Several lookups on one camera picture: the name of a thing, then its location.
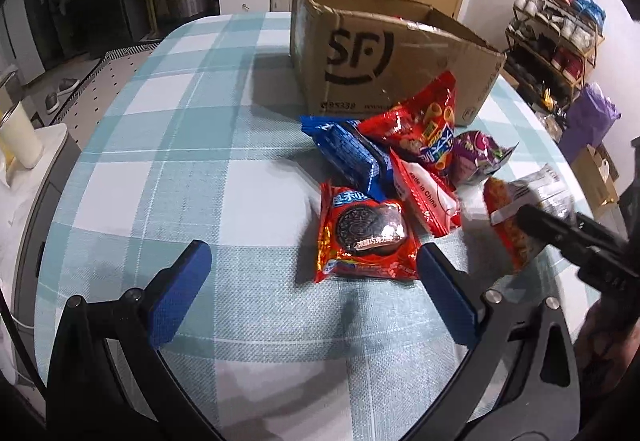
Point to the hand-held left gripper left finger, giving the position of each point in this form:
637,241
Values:
182,293

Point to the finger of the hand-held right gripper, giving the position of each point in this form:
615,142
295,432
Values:
600,231
545,223

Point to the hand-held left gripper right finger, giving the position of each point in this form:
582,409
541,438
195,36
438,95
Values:
445,296

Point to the orange noodle snack packet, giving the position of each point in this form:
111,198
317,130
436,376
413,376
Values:
505,221

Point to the purple candy packet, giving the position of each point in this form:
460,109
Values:
470,156

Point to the red white label packet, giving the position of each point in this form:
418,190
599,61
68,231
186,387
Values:
425,196

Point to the red chocolate cookie packet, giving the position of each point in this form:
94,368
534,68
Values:
365,226

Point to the red roll snack bag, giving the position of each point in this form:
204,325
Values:
405,131

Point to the blue cookie packet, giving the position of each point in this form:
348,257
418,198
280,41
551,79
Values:
350,156

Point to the brown cardboard box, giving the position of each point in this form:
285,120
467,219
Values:
350,71

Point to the person's right hand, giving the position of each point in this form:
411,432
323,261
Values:
612,336

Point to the open cardboard box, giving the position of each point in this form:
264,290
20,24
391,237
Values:
595,176

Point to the purple bag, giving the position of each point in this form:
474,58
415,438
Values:
592,121

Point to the white grey side cabinet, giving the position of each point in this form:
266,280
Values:
30,201

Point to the metal shoe rack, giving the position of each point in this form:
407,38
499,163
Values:
595,46

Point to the rows of assorted shoes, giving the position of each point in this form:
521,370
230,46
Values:
565,31

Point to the cream tumbler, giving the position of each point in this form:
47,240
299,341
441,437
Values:
20,141

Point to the dotted rug striped border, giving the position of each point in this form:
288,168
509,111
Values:
95,86

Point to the dark wardrobe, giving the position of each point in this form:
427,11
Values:
55,6

